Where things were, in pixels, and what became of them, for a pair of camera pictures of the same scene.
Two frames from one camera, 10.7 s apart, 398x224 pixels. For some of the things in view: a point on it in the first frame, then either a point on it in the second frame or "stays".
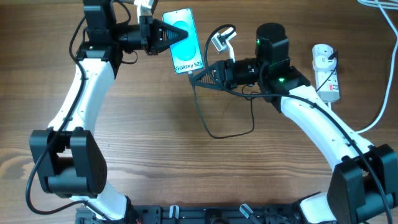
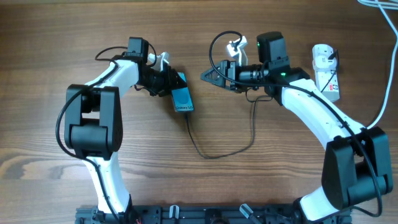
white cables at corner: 392,4 stays
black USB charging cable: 247,87 to 332,56
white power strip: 325,64 stays
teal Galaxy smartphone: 186,53 to 181,98
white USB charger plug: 323,63 stays
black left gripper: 152,42 to 169,83
